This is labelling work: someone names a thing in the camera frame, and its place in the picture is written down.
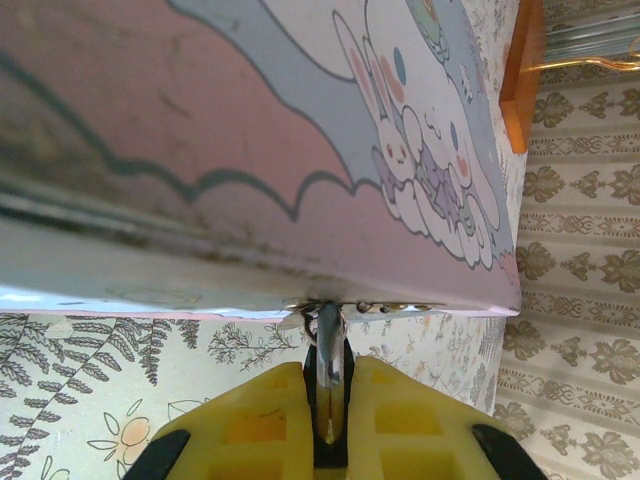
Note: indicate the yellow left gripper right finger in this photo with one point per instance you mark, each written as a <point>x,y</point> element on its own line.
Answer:
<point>415,430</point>

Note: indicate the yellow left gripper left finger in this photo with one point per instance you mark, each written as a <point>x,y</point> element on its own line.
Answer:
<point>240,435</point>

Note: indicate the metal spoon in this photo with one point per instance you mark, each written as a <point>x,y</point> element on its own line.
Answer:
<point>330,370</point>

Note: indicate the pastel cartoon tin box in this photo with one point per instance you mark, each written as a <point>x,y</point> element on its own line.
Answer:
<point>225,165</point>

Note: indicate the orange wooden stand base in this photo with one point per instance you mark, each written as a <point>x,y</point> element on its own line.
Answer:
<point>520,75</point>

